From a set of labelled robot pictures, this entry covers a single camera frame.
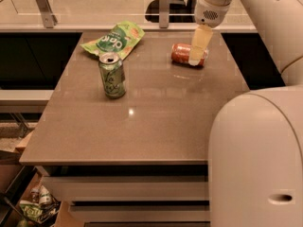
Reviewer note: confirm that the lower cabinet drawer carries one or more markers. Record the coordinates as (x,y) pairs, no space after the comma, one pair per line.
(167,213)

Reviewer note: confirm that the cabinet drawer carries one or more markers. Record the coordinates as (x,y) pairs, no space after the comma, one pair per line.
(167,213)
(151,188)

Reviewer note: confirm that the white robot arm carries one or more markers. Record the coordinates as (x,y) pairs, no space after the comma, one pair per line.
(255,150)

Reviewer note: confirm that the cans in left bin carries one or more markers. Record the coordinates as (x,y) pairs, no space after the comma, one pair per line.
(41,195)

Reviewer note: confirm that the upper cabinet drawer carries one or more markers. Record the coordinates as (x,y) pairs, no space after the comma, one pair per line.
(151,188)

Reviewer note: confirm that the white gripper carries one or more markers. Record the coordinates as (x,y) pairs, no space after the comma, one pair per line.
(207,15)

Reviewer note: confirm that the middle metal railing bracket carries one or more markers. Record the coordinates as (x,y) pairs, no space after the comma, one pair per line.
(163,13)

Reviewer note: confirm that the left metal railing bracket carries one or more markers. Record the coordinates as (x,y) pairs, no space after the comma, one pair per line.
(48,17)

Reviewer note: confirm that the green chip bag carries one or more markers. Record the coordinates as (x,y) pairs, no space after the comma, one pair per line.
(122,39)

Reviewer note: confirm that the red coke can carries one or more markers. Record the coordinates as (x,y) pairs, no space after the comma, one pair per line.
(180,54)

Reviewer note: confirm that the metal railing bracket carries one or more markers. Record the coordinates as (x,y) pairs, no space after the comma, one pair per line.
(163,13)
(48,17)

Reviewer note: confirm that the black office chair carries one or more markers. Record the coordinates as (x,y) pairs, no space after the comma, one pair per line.
(180,11)

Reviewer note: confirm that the green LaCroix can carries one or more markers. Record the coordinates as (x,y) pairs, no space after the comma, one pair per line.
(112,74)

